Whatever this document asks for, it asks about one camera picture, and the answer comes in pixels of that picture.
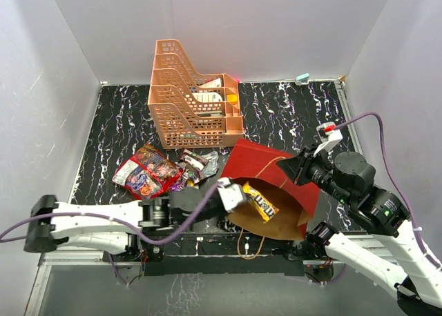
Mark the silver foil snack packet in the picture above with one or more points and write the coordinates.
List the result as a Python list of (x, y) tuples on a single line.
[(212, 166)]

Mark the orange yellow round object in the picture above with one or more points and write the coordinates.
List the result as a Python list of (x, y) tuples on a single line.
[(232, 98)]

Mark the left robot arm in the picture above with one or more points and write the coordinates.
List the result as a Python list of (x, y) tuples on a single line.
[(111, 227)]

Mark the white box in organizer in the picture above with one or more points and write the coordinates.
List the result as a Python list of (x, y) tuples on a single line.
[(213, 84)]

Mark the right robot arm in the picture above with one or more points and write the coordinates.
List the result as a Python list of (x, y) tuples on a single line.
[(413, 281)]

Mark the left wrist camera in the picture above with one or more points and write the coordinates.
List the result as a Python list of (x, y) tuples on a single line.
[(231, 194)]

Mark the yellow M&M candy packet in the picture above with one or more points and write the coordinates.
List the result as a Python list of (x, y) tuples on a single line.
[(262, 205)]

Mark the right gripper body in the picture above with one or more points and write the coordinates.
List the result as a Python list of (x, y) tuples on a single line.
[(315, 168)]

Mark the red candy bag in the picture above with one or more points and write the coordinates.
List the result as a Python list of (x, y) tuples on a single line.
[(147, 173)]

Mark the light blue eraser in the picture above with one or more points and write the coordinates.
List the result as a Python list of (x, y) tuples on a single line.
[(302, 79)]

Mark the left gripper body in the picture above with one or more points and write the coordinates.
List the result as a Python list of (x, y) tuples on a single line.
[(210, 210)]

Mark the peach plastic file organizer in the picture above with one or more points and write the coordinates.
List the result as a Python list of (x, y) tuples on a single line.
[(186, 116)]

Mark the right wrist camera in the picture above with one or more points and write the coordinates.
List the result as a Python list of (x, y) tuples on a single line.
[(329, 135)]

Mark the red brown paper bag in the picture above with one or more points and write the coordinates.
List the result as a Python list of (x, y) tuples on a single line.
[(256, 165)]

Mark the brown M&M candy packet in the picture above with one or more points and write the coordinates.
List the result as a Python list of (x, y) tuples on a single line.
[(188, 178)]

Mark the purple small candy packet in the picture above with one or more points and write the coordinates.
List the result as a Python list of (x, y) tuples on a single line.
[(177, 187)]

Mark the aluminium front rail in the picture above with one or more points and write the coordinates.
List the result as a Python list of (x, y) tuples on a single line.
[(84, 256)]

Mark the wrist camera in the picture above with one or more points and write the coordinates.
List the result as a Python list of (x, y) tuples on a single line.
[(329, 135), (231, 194)]

